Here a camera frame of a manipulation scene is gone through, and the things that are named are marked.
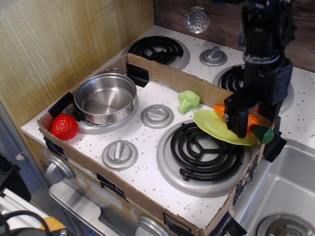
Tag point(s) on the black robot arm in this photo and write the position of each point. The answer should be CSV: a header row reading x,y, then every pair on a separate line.
x,y
267,29

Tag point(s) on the back left black burner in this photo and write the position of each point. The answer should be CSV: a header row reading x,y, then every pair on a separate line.
x,y
162,49

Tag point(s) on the red toy strawberry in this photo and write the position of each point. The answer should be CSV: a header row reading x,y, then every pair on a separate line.
x,y
64,127

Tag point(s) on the orange toy carrot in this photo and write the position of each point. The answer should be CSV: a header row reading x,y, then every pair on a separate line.
x,y
262,133

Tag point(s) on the silver front stove knob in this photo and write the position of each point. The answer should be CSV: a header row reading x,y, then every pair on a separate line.
x,y
119,155

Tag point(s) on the hanging silver strainer ladle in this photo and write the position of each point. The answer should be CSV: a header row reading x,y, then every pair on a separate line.
x,y
197,19

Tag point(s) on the green toy broccoli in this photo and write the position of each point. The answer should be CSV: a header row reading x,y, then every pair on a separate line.
x,y
187,99

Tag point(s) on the black burner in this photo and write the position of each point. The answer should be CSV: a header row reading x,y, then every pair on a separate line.
x,y
162,49
231,79
198,164

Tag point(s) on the silver oven door handle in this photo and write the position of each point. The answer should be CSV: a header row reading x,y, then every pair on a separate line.
x,y
94,214

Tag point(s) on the silver oven knob right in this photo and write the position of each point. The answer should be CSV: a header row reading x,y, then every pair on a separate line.
x,y
148,227

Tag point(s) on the silver middle stove knob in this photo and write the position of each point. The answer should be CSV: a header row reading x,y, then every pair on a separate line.
x,y
157,116

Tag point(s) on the light green toy plate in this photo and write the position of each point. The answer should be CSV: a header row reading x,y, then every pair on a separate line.
x,y
211,123

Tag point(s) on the silver stove knob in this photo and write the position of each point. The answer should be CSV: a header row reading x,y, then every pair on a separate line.
x,y
119,155
213,57
157,116

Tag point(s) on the front right black burner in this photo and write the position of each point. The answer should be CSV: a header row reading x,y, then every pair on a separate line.
x,y
198,164

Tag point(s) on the silver oven knob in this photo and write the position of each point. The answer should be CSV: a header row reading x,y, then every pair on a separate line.
x,y
57,171
148,227

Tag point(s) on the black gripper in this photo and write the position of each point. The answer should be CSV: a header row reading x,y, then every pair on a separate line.
x,y
265,86

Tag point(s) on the hanging silver slotted spatula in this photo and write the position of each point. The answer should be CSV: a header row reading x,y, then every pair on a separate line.
x,y
241,41

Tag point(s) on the orange yellow object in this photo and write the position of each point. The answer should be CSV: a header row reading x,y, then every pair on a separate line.
x,y
53,224

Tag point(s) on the silver toy sink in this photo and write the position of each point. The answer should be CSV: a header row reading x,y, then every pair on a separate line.
x,y
280,201

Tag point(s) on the small steel pot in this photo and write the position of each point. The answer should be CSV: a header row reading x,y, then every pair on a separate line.
x,y
106,99

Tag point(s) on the silver oven knob left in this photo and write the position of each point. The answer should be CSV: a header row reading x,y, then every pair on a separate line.
x,y
57,171

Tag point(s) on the back right black burner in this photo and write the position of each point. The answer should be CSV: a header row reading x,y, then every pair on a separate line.
x,y
231,79

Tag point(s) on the silver back stove knob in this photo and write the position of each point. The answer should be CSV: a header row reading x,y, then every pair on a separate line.
x,y
213,57

